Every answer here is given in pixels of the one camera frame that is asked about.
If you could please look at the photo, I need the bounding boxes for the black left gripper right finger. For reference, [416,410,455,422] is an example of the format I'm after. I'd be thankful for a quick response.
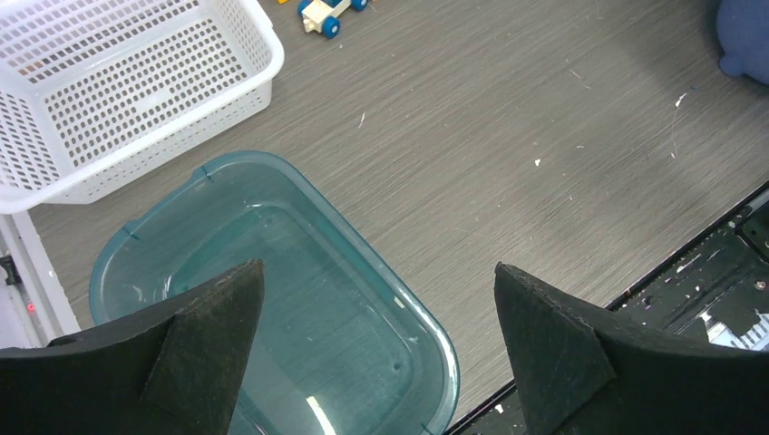
[494,264,768,434]

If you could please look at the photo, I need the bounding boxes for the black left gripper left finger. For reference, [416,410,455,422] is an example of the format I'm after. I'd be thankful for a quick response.
[1,260,265,434]

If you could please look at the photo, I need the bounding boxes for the white perforated plastic basket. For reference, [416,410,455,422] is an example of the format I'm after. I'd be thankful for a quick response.
[1,1,285,215]

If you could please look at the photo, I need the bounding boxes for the teal transparent plastic tub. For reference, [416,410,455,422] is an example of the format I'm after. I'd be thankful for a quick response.
[89,151,459,434]

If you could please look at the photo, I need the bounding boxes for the blue round bucket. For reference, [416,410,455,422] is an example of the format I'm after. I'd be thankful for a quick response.
[715,0,768,85]

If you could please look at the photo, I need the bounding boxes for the white toy car blue wheels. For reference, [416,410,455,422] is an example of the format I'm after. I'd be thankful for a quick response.
[297,0,370,39]

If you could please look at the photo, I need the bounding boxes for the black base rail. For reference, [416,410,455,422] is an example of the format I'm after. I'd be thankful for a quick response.
[452,187,768,434]

